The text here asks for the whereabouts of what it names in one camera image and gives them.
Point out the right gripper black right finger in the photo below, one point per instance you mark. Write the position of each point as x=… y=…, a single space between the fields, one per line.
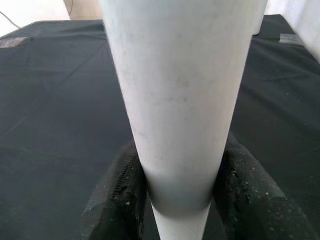
x=255 y=205

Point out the clear tape strip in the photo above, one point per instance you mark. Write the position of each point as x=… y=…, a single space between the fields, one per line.
x=12 y=42

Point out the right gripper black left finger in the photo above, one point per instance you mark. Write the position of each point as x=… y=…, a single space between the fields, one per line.
x=117 y=200

